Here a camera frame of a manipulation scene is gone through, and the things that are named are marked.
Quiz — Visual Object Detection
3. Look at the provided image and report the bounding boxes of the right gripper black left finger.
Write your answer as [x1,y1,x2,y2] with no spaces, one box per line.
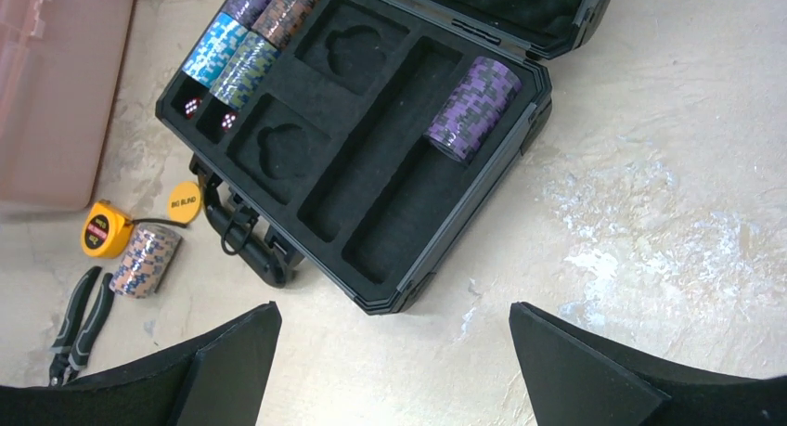
[1,302,282,425]

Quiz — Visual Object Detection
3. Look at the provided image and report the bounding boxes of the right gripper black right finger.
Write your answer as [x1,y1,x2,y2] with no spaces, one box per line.
[510,302,786,425]

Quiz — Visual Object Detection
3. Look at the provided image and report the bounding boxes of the orange blue poker chip roll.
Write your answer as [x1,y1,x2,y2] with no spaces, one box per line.
[109,223,182,299]

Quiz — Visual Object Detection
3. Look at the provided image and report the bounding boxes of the purple black poker chip roll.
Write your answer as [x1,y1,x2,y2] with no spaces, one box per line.
[423,57,523,164]

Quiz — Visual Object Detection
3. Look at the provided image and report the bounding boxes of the black poker set case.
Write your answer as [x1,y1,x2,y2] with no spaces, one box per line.
[156,0,611,315]

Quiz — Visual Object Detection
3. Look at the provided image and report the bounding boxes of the yellow big blind button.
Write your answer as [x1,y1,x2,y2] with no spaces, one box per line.
[167,181,202,224]

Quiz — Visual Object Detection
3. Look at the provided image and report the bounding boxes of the yellow tape measure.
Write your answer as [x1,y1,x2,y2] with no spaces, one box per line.
[80,200,188,260]

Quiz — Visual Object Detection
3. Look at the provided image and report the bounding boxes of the red die right slot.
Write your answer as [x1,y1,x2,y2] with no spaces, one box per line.
[221,111,238,133]

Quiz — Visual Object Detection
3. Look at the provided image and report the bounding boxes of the red die slot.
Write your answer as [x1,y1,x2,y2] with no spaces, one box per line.
[221,111,238,133]
[183,97,202,120]

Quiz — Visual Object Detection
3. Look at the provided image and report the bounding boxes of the red die left slot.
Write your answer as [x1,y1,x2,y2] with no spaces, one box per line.
[183,97,202,120]

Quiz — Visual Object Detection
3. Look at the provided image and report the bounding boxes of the green blue poker chip roll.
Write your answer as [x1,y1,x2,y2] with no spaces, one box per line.
[210,32,280,110]

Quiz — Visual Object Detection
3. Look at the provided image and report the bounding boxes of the light blue poker chip roll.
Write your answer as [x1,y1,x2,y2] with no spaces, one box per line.
[181,12,249,87]

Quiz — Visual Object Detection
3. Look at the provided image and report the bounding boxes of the pink translucent plastic storage box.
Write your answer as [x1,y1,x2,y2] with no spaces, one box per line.
[1,0,135,214]

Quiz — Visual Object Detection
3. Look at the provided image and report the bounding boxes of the lavender poker chip roll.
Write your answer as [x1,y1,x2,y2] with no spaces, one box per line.
[220,0,287,30]

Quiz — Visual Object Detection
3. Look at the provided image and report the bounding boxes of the brown black poker chip roll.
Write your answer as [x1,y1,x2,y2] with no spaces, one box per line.
[252,0,319,50]

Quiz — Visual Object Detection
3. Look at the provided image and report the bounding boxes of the black grey wire stripper pliers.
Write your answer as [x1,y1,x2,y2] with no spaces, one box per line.
[48,266,115,387]

